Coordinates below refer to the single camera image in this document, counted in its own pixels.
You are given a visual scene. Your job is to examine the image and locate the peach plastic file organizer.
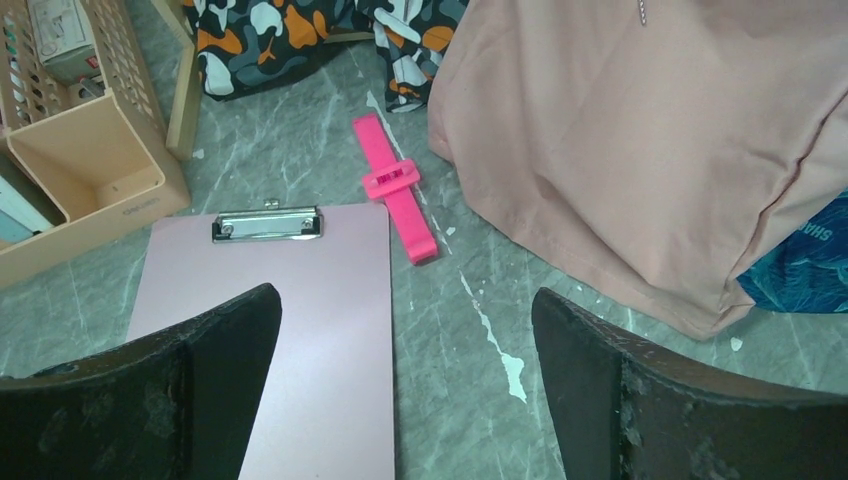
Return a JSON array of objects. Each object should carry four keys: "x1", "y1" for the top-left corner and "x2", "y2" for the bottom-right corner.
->
[{"x1": 1, "y1": 1, "x2": 191, "y2": 286}]

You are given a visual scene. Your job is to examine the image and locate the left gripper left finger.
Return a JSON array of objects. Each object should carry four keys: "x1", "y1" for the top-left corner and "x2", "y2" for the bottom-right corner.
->
[{"x1": 1, "y1": 284, "x2": 282, "y2": 479}]

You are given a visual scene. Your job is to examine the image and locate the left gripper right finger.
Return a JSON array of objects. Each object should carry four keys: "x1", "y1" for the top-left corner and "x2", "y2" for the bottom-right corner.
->
[{"x1": 531, "y1": 288, "x2": 847, "y2": 479}]

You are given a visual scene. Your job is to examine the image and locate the small box in organizer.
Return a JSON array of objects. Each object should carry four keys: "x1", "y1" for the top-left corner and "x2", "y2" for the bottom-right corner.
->
[{"x1": 27, "y1": 0, "x2": 100, "y2": 86}]

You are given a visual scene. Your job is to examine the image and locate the pink shorts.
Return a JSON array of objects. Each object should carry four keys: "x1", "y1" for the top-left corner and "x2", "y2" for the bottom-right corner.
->
[{"x1": 428, "y1": 1, "x2": 847, "y2": 340}]

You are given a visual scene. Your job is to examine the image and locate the orange camouflage shorts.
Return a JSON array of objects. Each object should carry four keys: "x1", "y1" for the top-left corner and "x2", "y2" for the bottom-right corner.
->
[{"x1": 180, "y1": 0, "x2": 468, "y2": 113}]

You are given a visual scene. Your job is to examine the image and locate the pink flat board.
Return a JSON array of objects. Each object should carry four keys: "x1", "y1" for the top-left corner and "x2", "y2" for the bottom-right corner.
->
[{"x1": 128, "y1": 203, "x2": 395, "y2": 479}]

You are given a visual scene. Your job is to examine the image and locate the blue shark print shorts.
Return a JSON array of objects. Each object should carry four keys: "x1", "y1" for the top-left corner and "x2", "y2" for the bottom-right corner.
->
[{"x1": 738, "y1": 192, "x2": 847, "y2": 314}]

